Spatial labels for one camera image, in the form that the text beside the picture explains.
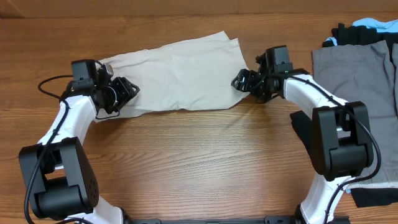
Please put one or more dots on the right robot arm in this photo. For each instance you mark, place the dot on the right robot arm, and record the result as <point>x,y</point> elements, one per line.
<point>341,144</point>

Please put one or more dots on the black garment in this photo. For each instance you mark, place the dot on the black garment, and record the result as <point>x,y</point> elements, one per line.
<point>360,32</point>

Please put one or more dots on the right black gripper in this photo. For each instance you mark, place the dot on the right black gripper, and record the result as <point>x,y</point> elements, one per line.
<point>250,77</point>

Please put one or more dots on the grey shorts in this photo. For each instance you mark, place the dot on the grey shorts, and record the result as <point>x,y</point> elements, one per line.
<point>366,73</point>

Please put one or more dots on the light blue garment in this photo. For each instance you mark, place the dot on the light blue garment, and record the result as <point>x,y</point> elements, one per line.
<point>376,24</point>

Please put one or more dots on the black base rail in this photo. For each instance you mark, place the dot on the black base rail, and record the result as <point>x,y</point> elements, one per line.
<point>211,221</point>

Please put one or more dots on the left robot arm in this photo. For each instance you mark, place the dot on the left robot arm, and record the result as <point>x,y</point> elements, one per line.
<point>60,183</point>

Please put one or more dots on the beige shorts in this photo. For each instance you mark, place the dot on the beige shorts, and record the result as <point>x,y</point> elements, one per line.
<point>193,75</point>

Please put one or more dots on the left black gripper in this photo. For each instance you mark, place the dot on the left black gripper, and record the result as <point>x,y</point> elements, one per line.
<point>126,92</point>

